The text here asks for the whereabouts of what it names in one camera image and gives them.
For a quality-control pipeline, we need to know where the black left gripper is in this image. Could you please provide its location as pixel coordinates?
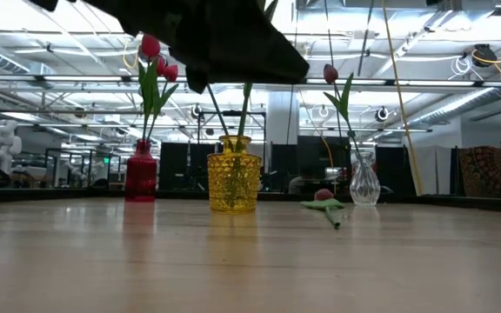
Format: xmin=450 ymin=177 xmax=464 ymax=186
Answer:
xmin=83 ymin=0 xmax=311 ymax=95

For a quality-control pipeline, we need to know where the yellow textured glass vase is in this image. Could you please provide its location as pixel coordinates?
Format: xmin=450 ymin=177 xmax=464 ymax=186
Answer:
xmin=206 ymin=135 xmax=263 ymax=214

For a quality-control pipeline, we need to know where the red ribbed glass vase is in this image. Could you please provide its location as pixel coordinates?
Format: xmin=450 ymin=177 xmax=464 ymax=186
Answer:
xmin=124 ymin=139 xmax=158 ymax=203

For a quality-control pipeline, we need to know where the clear ribbed glass vase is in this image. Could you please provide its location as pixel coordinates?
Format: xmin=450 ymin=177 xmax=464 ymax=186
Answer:
xmin=349 ymin=150 xmax=382 ymax=207

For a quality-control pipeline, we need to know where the white humanoid robot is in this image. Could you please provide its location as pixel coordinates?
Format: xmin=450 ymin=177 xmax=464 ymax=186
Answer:
xmin=0 ymin=119 xmax=23 ymax=175

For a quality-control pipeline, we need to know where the white fabric panel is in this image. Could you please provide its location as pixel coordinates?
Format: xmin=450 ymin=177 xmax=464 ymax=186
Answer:
xmin=409 ymin=145 xmax=451 ymax=196

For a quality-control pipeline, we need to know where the patterned red fabric panel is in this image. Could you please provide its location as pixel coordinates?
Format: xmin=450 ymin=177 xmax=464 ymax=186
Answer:
xmin=458 ymin=146 xmax=501 ymax=199

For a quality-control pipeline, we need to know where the thin black hanging cable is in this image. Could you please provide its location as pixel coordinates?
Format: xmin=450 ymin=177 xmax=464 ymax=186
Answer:
xmin=323 ymin=0 xmax=344 ymax=140

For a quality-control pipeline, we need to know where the yellow hanging cable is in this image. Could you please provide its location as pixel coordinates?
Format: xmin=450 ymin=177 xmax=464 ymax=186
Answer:
xmin=379 ymin=0 xmax=424 ymax=196

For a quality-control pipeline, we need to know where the black ceiling cable reel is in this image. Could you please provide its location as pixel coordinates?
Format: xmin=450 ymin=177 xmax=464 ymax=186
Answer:
xmin=471 ymin=43 xmax=498 ymax=69

